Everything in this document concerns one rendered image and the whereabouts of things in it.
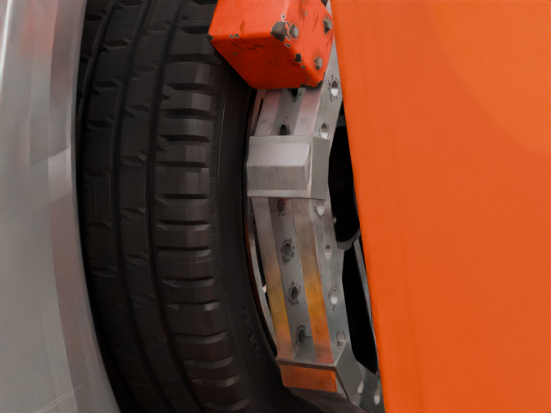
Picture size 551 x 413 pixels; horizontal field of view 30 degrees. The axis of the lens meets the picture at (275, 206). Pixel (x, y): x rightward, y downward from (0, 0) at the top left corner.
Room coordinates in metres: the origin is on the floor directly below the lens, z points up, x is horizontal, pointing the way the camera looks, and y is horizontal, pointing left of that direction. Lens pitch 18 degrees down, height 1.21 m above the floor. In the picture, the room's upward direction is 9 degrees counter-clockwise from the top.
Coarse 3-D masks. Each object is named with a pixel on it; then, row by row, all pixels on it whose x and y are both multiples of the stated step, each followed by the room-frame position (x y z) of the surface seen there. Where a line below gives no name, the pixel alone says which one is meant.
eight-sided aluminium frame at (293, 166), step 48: (288, 96) 0.94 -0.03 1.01; (336, 96) 0.93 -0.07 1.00; (288, 144) 0.88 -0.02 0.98; (288, 192) 0.87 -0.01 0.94; (288, 240) 0.90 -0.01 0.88; (288, 288) 0.89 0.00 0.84; (336, 288) 0.88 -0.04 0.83; (288, 336) 0.88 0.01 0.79; (336, 336) 0.87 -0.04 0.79; (288, 384) 0.89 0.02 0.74; (336, 384) 0.86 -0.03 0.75
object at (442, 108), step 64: (384, 0) 0.46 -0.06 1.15; (448, 0) 0.45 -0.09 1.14; (512, 0) 0.43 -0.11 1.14; (384, 64) 0.46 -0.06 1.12; (448, 64) 0.45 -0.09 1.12; (512, 64) 0.43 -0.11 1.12; (384, 128) 0.47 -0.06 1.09; (448, 128) 0.45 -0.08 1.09; (512, 128) 0.43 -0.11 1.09; (384, 192) 0.47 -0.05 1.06; (448, 192) 0.45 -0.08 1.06; (512, 192) 0.44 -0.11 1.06; (384, 256) 0.47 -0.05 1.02; (448, 256) 0.45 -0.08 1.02; (512, 256) 0.44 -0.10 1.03; (384, 320) 0.47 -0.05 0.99; (448, 320) 0.46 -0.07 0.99; (512, 320) 0.44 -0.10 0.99; (384, 384) 0.48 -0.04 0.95; (448, 384) 0.46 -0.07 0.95; (512, 384) 0.44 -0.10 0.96
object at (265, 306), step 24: (264, 96) 1.02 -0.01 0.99; (336, 144) 1.21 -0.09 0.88; (336, 168) 1.22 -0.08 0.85; (336, 192) 1.21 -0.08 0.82; (336, 216) 1.19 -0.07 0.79; (336, 240) 1.14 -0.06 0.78; (360, 240) 1.34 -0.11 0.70; (360, 264) 1.15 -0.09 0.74; (360, 288) 1.15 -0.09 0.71; (264, 312) 0.93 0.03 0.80; (360, 312) 1.16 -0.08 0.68; (360, 336) 1.17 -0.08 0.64; (360, 360) 1.16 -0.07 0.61
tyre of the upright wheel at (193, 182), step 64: (128, 0) 1.02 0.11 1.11; (192, 0) 0.98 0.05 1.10; (128, 64) 0.97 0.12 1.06; (192, 64) 0.92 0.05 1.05; (128, 128) 0.93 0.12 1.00; (192, 128) 0.89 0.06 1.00; (128, 192) 0.91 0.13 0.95; (192, 192) 0.87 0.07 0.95; (128, 256) 0.90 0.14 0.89; (192, 256) 0.86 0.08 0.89; (128, 320) 0.91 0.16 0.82; (192, 320) 0.86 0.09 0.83; (256, 320) 0.91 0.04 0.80; (128, 384) 0.95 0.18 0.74; (192, 384) 0.89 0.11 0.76; (256, 384) 0.89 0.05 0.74
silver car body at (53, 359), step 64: (0, 0) 0.82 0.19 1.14; (64, 0) 0.87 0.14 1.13; (0, 64) 0.80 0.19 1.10; (64, 64) 0.85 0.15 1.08; (0, 128) 0.78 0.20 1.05; (64, 128) 0.84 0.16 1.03; (0, 192) 0.77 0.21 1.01; (64, 192) 0.83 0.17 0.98; (0, 256) 0.75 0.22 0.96; (64, 256) 0.81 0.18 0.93; (0, 320) 0.74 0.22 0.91; (64, 320) 0.80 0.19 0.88; (0, 384) 0.73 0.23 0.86; (64, 384) 0.78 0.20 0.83
